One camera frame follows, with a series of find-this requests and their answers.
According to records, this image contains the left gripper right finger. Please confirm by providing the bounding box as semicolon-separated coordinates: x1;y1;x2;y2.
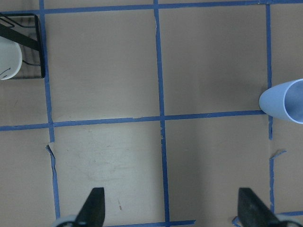
237;188;288;227

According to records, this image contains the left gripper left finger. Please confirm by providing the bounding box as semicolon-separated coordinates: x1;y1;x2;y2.
74;187;105;227

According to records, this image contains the light blue plastic cup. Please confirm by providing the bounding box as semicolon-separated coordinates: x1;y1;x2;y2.
259;79;303;124

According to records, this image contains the white mug near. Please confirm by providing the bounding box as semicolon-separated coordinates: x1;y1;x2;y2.
0;36;22;80

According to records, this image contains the black wire cup rack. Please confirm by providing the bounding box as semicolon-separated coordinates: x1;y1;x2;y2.
0;13;45;80

